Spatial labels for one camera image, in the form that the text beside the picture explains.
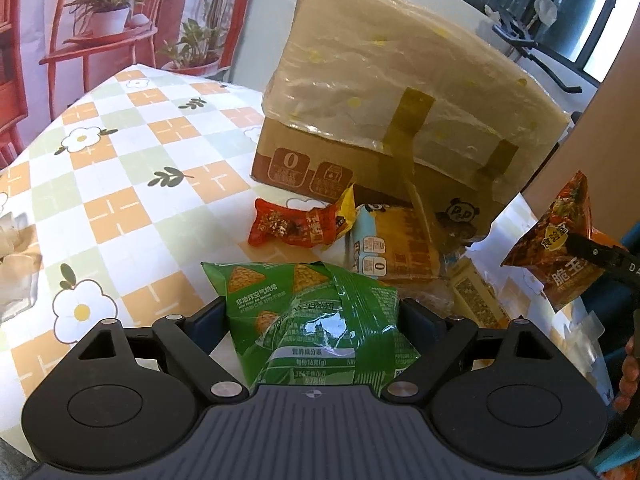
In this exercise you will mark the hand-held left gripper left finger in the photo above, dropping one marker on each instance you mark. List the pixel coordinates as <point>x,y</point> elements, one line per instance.
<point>212,321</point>

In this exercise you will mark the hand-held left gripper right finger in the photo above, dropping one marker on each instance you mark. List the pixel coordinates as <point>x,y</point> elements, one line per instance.
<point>421,321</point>

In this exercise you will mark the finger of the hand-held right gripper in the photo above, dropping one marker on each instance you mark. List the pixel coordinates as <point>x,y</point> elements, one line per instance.
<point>595,257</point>

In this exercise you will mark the large orange chips bag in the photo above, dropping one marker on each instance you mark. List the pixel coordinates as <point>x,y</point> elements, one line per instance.
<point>545,255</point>

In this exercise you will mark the green snack bag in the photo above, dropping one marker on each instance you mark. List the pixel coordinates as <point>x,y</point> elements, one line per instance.
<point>300,320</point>

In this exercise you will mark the cardboard box with plastic liner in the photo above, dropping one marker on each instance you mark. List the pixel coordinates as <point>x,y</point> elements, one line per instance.
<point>400,85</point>

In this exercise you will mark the person's right hand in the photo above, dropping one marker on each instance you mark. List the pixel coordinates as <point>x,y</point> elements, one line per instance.
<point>631,375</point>

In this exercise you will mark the beige bar packet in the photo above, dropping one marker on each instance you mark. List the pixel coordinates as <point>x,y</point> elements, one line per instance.
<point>475,295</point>

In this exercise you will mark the blue and yellow waffle packet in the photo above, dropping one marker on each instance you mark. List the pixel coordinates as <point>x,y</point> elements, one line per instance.
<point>400,245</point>

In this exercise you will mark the small red snack packet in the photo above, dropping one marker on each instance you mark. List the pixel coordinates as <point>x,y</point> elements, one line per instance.
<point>285,225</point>

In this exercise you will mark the wooden board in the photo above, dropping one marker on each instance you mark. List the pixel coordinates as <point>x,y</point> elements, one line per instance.
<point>600,135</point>

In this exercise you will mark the checked floral tablecloth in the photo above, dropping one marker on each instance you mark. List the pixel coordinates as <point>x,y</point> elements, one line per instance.
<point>150,160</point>

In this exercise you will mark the clear plastic wrapper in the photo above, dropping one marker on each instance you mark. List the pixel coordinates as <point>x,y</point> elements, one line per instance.
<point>17,265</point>

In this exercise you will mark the black exercise bike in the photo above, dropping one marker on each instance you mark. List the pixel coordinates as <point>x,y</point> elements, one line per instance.
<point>520,40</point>

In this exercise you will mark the white lamp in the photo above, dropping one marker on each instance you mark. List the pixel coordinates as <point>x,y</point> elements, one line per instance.
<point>545,10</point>

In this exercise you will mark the window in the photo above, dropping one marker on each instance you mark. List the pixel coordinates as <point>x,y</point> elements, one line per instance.
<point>575,0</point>

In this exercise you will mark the printed backdrop cloth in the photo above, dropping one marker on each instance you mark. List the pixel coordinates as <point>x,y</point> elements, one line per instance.
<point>50,10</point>

